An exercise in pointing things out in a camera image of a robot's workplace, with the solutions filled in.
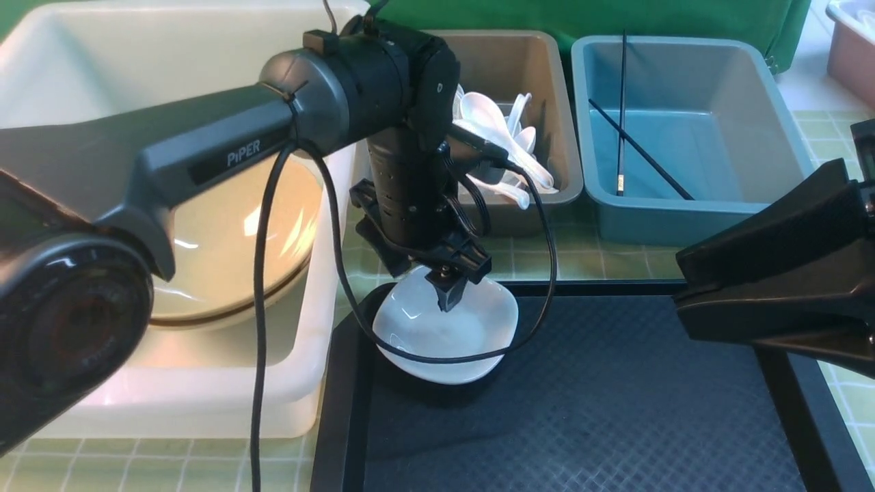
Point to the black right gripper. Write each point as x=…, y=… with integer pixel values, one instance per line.
x=823, y=310

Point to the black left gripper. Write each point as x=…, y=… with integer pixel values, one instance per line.
x=408, y=218

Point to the white square dish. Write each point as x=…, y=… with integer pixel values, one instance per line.
x=410, y=319

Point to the black chopstick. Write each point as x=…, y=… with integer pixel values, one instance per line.
x=647, y=157
x=621, y=122

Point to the tan noodle bowl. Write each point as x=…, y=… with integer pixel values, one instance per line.
x=215, y=238

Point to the white soup spoon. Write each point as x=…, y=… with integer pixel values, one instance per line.
x=499, y=137

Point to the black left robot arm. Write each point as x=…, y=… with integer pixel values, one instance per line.
x=87, y=207

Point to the tan bowl in tub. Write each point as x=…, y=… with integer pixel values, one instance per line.
x=238, y=314

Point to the white spoon front of pile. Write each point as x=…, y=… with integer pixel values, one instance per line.
x=513, y=193

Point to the white spoon of pile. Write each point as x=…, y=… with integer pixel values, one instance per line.
x=513, y=193
x=479, y=108

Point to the green checkered tablecloth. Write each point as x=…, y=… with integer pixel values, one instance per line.
x=286, y=464

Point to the black serving tray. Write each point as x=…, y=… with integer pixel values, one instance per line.
x=611, y=395

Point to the white spoon top of pile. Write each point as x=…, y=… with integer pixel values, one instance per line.
x=479, y=108

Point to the blue-grey plastic bin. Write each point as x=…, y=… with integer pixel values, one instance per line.
x=709, y=111

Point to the pink bin with white rim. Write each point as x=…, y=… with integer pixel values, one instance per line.
x=851, y=55

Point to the grey plastic bin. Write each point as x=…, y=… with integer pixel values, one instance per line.
x=504, y=63

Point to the large white plastic tub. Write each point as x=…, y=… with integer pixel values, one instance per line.
x=75, y=61

